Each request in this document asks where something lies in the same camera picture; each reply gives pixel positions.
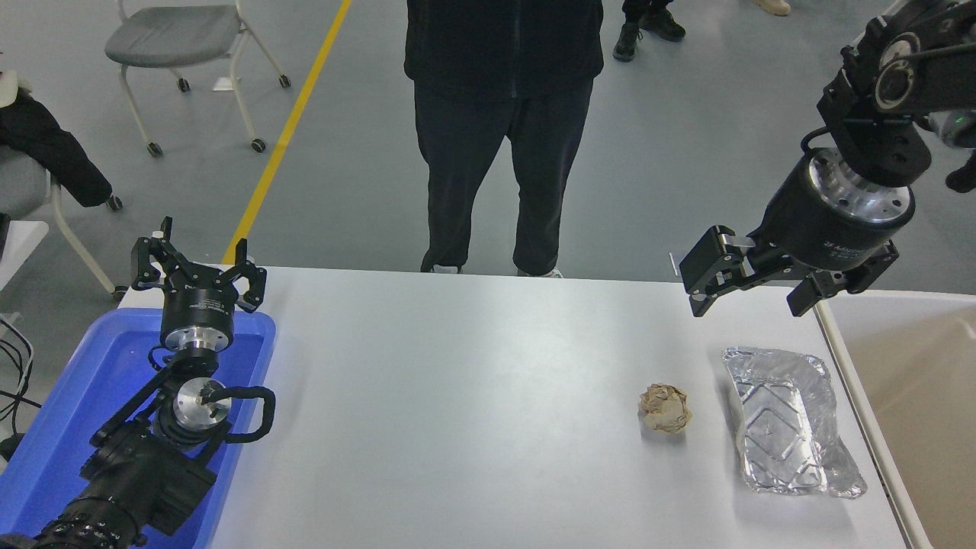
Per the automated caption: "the white side desk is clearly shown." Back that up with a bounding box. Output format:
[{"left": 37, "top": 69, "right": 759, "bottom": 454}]
[{"left": 0, "top": 221, "right": 49, "bottom": 292}]

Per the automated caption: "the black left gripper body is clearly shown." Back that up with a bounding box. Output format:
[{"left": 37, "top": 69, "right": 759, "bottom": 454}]
[{"left": 159, "top": 263, "right": 236, "bottom": 340}]

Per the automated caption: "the large pale bin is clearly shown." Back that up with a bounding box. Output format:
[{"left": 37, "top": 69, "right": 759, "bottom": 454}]
[{"left": 813, "top": 290, "right": 976, "bottom": 549}]

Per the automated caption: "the foil tray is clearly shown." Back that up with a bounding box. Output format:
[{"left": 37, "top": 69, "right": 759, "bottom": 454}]
[{"left": 721, "top": 347, "right": 868, "bottom": 500}]

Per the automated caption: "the black cable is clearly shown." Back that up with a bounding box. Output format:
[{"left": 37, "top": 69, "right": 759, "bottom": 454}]
[{"left": 0, "top": 314, "right": 35, "bottom": 428}]

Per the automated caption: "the crumpled tan paper ball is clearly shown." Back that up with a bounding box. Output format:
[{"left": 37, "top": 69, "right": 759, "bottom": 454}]
[{"left": 638, "top": 384, "right": 693, "bottom": 435}]

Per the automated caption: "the blue plastic tray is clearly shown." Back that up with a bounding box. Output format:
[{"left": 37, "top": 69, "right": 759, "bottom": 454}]
[{"left": 0, "top": 307, "right": 277, "bottom": 549}]

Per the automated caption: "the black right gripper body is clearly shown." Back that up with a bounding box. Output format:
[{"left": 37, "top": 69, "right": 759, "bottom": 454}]
[{"left": 751, "top": 156, "right": 914, "bottom": 272}]

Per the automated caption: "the grey wheeled chair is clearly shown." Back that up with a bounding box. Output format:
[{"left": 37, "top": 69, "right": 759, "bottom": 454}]
[
  {"left": 0, "top": 145, "right": 129, "bottom": 300},
  {"left": 104, "top": 0, "right": 293, "bottom": 158}
]

